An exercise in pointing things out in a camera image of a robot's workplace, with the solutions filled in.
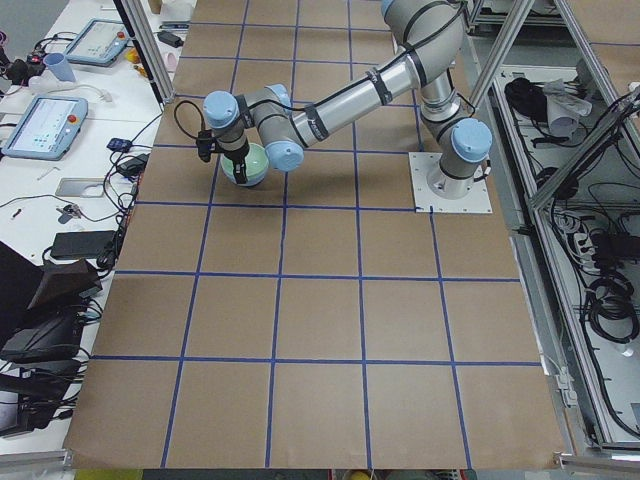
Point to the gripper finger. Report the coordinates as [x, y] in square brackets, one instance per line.
[239, 171]

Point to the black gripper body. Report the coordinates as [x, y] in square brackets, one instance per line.
[239, 156]

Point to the green bowl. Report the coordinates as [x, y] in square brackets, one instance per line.
[256, 161]

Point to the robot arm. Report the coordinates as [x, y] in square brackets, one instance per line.
[429, 35]

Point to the blue bowl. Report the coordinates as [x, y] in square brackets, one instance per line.
[252, 180]

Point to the pink cup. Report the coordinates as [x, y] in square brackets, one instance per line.
[170, 61]

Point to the black power adapter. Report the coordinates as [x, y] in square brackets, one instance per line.
[170, 39]

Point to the black smartphone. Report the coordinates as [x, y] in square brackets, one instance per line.
[81, 244]

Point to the far teach pendant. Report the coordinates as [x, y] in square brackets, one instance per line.
[98, 44]

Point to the teach pendant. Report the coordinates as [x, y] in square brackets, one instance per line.
[98, 44]
[47, 129]

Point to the near teach pendant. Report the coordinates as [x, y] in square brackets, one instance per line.
[47, 129]

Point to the blue plastic cup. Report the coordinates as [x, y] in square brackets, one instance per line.
[58, 64]

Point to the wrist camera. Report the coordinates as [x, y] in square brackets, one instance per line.
[205, 145]

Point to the aluminium frame post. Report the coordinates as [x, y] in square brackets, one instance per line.
[140, 32]

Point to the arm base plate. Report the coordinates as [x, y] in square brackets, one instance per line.
[434, 192]

